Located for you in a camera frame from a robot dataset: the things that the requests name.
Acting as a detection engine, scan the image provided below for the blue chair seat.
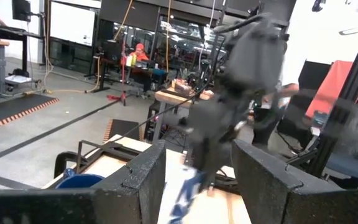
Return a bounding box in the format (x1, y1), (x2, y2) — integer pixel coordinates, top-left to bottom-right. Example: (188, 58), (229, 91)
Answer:
(324, 151), (358, 181)

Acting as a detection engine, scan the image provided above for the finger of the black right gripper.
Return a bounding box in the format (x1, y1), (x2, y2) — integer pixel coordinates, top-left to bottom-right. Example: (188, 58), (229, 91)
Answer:
(197, 167), (219, 193)

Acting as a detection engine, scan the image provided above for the white board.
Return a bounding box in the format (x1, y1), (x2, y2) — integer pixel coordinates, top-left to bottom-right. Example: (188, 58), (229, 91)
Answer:
(49, 1), (96, 48)

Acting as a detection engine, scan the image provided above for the black aluminium table frame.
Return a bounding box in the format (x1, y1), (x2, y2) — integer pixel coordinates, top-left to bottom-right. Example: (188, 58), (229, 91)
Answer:
(213, 172), (241, 195)

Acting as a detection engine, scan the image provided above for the black monitor on arm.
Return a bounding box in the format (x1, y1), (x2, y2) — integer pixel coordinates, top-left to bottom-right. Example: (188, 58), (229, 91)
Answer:
(11, 0), (32, 23)

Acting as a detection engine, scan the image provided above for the wooden workbench with items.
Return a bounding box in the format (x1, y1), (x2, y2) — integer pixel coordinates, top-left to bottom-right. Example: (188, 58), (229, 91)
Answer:
(153, 77), (215, 144)

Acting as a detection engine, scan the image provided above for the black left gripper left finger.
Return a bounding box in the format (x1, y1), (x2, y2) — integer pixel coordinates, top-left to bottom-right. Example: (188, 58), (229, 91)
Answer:
(0, 139), (167, 224)

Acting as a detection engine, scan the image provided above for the white mug with blue pattern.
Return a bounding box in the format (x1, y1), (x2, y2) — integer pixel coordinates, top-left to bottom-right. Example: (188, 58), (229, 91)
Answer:
(157, 164), (208, 224)

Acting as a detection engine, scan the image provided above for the distant black hazard-striped mat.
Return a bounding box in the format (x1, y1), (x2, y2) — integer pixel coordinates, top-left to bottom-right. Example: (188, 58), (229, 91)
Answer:
(0, 93), (60, 131)

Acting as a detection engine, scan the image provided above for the large black hazard-striped floor mat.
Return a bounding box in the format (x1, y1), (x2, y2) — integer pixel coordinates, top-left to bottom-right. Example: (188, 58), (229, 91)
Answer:
(102, 118), (142, 143)

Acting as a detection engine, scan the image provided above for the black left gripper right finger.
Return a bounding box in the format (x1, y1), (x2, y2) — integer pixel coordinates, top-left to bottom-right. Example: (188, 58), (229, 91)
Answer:
(232, 139), (358, 224)

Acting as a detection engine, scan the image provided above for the red panel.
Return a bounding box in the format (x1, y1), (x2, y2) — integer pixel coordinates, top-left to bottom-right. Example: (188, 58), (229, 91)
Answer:
(304, 60), (358, 119)

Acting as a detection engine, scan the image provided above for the wooden shelf with black frame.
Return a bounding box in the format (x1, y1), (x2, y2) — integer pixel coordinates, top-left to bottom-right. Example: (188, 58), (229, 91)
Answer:
(53, 139), (155, 188)

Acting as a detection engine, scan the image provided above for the yellow hanging hose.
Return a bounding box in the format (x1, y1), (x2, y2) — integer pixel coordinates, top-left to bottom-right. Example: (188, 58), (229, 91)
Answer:
(44, 0), (135, 95)

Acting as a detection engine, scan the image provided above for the black aluminium upright post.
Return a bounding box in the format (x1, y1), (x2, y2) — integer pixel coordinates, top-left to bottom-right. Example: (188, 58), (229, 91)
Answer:
(305, 12), (358, 179)

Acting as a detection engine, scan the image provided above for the red stand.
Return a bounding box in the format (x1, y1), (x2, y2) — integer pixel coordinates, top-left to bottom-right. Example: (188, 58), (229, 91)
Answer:
(106, 39), (129, 107)

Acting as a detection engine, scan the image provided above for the dark blue mug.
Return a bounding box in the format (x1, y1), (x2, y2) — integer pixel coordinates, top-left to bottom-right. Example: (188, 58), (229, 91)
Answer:
(55, 167), (106, 190)

